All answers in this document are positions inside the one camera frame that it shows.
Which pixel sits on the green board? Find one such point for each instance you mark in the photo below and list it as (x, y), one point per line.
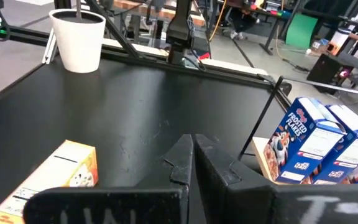
(301, 31)

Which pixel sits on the Frosted Mini Wheats cereal box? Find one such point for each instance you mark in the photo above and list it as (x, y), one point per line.
(57, 168)

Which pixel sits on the Frosted Flakes cereal box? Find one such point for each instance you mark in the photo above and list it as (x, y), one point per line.
(294, 146)
(353, 149)

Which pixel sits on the person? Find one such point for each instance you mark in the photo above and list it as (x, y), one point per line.
(238, 18)

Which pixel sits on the green plant in white pot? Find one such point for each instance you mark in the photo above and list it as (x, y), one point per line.
(79, 46)

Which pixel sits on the black box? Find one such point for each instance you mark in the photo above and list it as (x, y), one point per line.
(323, 71)

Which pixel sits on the black aluminium table frame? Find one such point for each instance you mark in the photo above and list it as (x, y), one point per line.
(26, 34)

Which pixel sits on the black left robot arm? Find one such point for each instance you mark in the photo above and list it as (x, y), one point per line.
(180, 31)

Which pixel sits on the white metal bracket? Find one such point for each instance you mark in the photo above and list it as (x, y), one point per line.
(50, 49)

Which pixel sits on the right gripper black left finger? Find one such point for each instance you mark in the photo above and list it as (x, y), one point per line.
(135, 205)

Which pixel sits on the black table mat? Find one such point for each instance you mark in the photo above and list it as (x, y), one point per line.
(104, 109)

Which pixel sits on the wooden shelf with black frame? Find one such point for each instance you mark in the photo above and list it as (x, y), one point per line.
(261, 152)

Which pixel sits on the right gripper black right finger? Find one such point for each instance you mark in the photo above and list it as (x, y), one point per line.
(244, 202)

